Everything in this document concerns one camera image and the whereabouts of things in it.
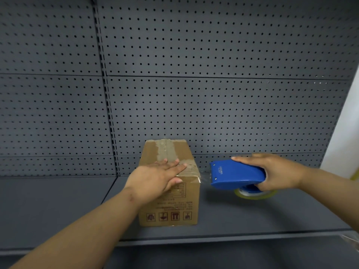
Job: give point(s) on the person's right hand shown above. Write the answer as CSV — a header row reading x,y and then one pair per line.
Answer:
x,y
280,173

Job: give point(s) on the person's left hand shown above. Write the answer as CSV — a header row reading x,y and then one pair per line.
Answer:
x,y
151,179

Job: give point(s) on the brown printed cardboard box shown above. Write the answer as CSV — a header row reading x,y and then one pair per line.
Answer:
x,y
185,154

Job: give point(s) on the blue tape dispenser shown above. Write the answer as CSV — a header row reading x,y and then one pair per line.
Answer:
x,y
235,176

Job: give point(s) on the person's left forearm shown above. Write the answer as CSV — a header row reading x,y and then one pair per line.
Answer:
x,y
84,232

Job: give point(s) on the person's right forearm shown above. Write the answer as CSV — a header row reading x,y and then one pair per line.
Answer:
x,y
331,193

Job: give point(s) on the yellow stick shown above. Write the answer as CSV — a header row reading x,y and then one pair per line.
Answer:
x,y
355,175

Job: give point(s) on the grey lower shelf board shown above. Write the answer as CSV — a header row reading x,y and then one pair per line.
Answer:
x,y
224,257

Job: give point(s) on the grey perforated shelf back panel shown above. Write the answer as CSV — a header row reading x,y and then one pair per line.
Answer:
x,y
224,53
47,109

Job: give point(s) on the grey slotted upright post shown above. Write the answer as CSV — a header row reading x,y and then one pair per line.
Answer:
x,y
108,109

